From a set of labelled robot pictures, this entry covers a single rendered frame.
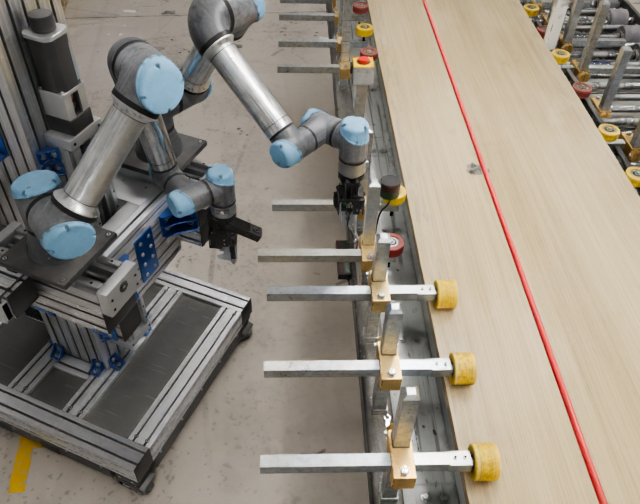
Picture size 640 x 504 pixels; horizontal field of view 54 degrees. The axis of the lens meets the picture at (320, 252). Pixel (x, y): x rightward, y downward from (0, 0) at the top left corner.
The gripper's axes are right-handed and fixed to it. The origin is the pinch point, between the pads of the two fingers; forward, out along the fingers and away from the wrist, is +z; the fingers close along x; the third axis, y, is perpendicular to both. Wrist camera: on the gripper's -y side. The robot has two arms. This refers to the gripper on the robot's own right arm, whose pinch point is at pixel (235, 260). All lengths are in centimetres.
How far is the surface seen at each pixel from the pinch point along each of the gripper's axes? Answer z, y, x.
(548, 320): -7, -89, 31
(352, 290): -13.4, -34.4, 25.3
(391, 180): -28, -47, -4
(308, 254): -3.4, -22.8, 1.0
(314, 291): -13.4, -23.9, 25.6
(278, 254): -3.4, -13.5, 0.9
